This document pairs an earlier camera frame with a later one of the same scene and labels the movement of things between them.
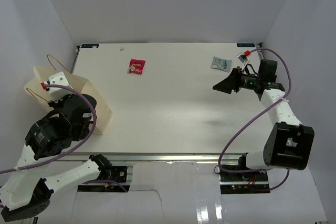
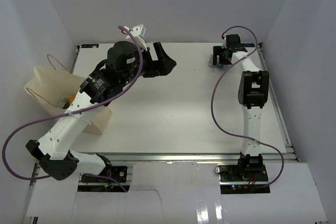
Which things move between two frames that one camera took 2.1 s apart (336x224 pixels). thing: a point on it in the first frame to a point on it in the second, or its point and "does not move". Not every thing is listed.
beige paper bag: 80,85 does not move
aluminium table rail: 148,157 does not move
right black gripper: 233,82 to 219,51
